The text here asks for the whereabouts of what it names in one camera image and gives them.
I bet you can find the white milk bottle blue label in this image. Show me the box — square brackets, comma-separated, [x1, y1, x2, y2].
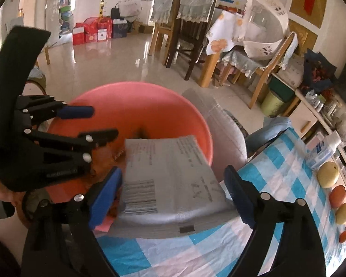
[306, 131, 342, 171]

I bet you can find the red gift box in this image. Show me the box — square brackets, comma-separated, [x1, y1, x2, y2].
[72, 23, 86, 46]
[85, 17, 113, 43]

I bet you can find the grey tissue pack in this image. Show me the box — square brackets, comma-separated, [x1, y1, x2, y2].
[108, 135, 240, 240]

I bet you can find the pack of glass jars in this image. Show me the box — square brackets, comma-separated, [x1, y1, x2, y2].
[304, 91, 326, 107]

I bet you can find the dark wooden chair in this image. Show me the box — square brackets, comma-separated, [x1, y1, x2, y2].
[164, 0, 220, 81]

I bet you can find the gold framed wall hanging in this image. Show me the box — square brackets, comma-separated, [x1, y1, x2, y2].
[290, 0, 329, 29]

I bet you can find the pink plastic basin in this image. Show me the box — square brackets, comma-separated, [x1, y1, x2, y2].
[45, 81, 214, 233]

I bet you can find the green waste bin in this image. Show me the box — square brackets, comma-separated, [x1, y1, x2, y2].
[261, 89, 286, 117]

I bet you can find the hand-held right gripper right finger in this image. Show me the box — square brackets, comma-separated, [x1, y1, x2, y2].
[223, 164, 326, 277]

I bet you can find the orange print white tablecloth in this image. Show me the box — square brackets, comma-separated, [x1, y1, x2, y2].
[206, 12, 244, 56]

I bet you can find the cardboard box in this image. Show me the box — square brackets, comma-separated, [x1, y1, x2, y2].
[277, 60, 304, 88]

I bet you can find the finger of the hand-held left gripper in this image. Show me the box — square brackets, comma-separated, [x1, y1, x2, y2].
[23, 128, 119, 153]
[16, 95, 95, 123]

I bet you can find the dark blue flower bouquet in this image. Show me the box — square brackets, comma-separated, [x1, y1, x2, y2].
[303, 50, 338, 93]

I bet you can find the wooden chair with cloth cover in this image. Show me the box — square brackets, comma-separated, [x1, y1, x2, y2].
[242, 32, 298, 110]

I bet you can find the blue white checkered tablecloth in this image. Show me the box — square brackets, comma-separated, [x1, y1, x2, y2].
[96, 127, 346, 277]

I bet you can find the cream TV cabinet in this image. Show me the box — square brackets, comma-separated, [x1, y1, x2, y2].
[288, 89, 346, 208]

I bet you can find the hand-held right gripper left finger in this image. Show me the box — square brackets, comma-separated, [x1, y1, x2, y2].
[21, 166, 123, 277]

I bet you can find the white food cover dome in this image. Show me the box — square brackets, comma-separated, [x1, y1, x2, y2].
[244, 0, 290, 61]

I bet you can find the red apple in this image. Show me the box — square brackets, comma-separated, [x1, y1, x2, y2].
[329, 185, 346, 209]

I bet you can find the person's left hand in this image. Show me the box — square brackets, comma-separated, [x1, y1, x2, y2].
[0, 177, 17, 207]

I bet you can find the light wooden chair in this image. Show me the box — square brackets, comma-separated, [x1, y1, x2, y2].
[148, 0, 180, 57]

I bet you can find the yellow pear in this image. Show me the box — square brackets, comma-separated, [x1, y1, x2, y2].
[335, 202, 346, 226]
[317, 162, 340, 189]

